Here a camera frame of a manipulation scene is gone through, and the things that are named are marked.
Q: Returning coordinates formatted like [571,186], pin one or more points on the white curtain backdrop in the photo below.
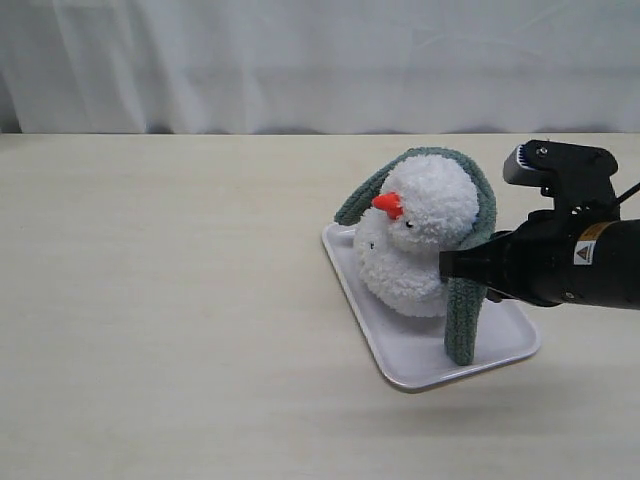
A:
[331,67]

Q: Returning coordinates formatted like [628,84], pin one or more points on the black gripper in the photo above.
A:
[530,263]

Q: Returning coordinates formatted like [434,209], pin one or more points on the green knitted scarf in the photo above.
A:
[465,297]

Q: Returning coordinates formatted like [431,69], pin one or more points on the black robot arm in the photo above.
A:
[586,258]

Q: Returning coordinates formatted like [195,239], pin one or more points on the white plush snowman toy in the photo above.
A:
[426,204]

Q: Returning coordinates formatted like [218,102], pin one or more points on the white rectangular plastic tray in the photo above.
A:
[409,352]

